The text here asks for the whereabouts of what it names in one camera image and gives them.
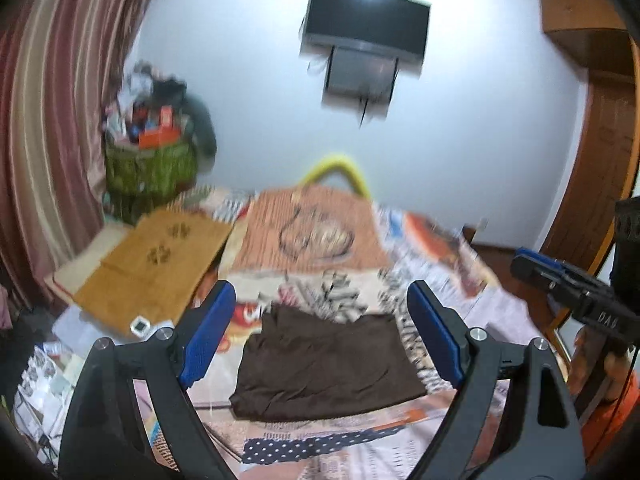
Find flat cardboard sheet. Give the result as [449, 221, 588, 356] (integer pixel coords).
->
[44, 225, 133, 303]

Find brown pants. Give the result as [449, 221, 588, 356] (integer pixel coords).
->
[229, 305, 441, 423]

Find pile of clutter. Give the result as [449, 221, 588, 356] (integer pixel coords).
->
[102, 60, 188, 148]

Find person's right forearm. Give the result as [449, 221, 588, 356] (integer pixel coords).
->
[570, 327, 640, 461]

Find orange box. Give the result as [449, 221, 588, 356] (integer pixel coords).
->
[137, 127, 180, 150]

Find pile of white papers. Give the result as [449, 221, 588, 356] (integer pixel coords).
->
[14, 305, 93, 453]

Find green storage bag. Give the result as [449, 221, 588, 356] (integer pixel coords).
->
[104, 142, 198, 211]

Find yellow foam tube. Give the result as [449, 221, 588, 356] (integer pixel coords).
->
[300, 155, 371, 201]

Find grey plush toy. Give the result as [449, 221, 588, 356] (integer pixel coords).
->
[175, 92, 218, 161]

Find black wall television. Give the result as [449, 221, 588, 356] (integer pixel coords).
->
[301, 0, 432, 66]

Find brown paw print cardboard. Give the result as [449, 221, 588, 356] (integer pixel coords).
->
[72, 208, 235, 338]

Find printed blanket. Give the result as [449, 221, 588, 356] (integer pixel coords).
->
[132, 185, 556, 480]

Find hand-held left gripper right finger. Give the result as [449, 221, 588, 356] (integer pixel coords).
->
[406, 281, 587, 480]

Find grey television wall bracket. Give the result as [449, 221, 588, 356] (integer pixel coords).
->
[324, 45, 401, 111]

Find striped curtain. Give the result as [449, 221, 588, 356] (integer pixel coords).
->
[0, 0, 171, 311]

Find wooden door frame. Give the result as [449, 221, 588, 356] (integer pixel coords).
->
[537, 0, 640, 281]

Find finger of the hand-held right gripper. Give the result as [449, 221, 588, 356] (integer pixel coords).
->
[510, 247, 584, 307]

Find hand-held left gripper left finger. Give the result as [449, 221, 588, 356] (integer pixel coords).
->
[57, 280, 237, 480]

